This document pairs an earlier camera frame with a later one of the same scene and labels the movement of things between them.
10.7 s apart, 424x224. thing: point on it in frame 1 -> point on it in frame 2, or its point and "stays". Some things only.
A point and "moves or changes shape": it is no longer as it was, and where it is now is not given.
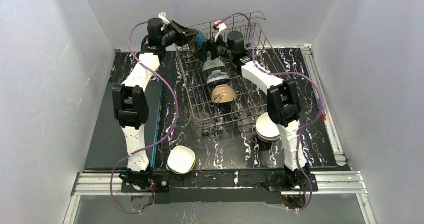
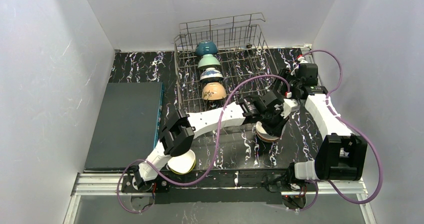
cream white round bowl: [223, 93] -> [213, 91]
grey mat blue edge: [108, 146] stays
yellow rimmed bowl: [185, 173] stays
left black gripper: [178, 30] -> [274, 123]
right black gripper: [214, 52] -> [284, 75]
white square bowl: [181, 159] stays
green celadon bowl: [211, 65] moves or changes shape
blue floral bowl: [218, 78] -> [211, 72]
